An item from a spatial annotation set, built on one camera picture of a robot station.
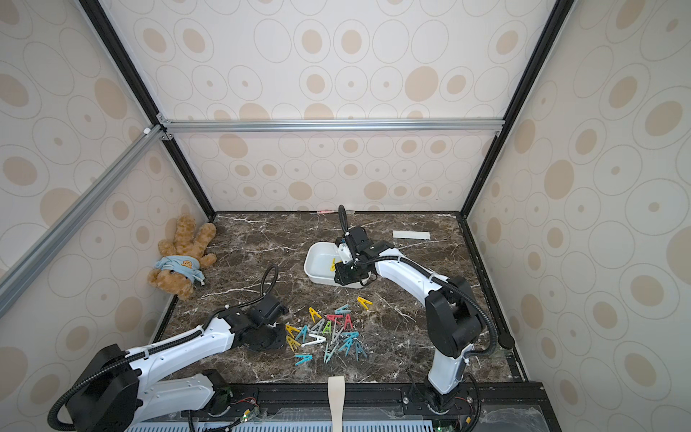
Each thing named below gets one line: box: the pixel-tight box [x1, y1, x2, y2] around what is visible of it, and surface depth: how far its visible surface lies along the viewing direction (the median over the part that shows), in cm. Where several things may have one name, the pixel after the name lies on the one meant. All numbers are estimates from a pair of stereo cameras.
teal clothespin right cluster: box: [338, 331, 360, 357], surface depth 86 cm
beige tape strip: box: [327, 376, 346, 432], surface depth 76 cm
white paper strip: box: [392, 230, 431, 241], surface depth 115 cm
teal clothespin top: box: [333, 304, 352, 315], surface depth 93 cm
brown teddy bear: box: [147, 214, 217, 302], surface depth 96 cm
